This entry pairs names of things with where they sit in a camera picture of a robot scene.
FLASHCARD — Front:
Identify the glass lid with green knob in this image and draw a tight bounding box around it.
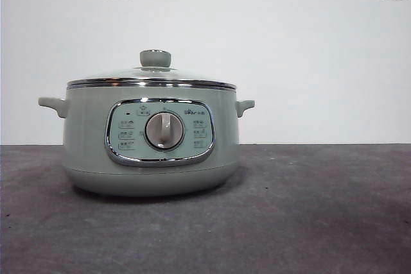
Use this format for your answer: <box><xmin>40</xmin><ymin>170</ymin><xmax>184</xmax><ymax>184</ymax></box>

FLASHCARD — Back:
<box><xmin>67</xmin><ymin>49</ymin><xmax>237</xmax><ymax>90</ymax></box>

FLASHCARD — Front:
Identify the pale green electric cooking pot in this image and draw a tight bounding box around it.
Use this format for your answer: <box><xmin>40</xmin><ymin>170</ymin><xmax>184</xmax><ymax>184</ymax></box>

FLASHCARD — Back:
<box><xmin>38</xmin><ymin>76</ymin><xmax>256</xmax><ymax>197</ymax></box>

